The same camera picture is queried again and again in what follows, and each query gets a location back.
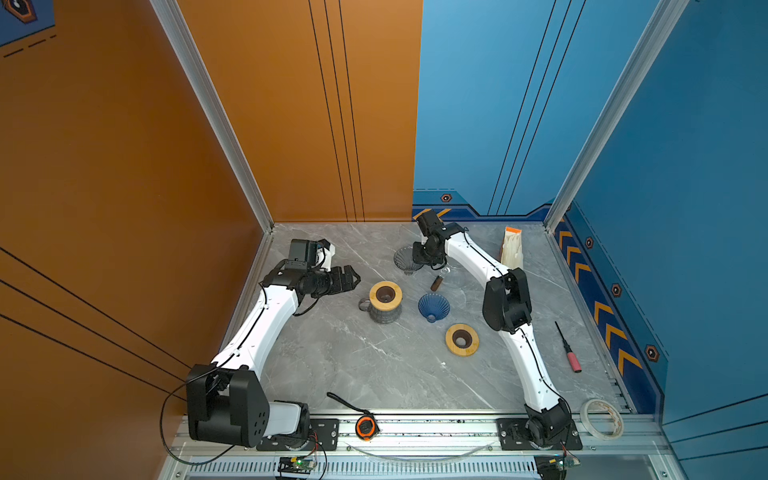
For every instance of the blue ribbed dripper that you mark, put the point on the blue ribbed dripper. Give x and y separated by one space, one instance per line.
433 307

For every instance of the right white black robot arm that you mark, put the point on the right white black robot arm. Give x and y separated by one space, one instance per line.
506 309

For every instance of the aluminium rail front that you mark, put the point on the aluminium rail front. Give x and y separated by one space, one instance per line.
445 434

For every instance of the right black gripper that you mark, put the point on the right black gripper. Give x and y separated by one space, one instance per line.
416 247

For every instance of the grey glass carafe mug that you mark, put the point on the grey glass carafe mug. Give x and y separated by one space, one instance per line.
381 312

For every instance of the green circuit board left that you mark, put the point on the green circuit board left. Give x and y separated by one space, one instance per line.
296 467

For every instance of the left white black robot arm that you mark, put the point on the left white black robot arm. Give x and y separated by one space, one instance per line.
226 403

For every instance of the clear tape roll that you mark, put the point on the clear tape roll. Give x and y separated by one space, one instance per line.
602 420

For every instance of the orange black tape measure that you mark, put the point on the orange black tape measure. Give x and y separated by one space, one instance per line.
366 426

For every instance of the clear glass server wooden handle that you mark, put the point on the clear glass server wooden handle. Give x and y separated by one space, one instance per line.
450 277

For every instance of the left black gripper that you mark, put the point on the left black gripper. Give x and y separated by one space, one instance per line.
338 287

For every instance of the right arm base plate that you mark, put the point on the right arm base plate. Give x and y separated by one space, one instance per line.
514 435

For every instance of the wooden ring holder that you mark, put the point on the wooden ring holder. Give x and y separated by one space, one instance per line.
462 340
385 296

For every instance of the circuit board right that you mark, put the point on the circuit board right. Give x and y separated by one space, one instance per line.
555 467

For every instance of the grey glass dripper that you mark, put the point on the grey glass dripper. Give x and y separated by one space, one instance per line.
403 260

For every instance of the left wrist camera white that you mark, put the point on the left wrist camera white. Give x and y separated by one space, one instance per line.
325 253

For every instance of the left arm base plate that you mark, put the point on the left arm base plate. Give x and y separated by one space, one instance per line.
323 430

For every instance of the pink handle screwdriver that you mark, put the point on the pink handle screwdriver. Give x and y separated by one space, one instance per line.
570 354

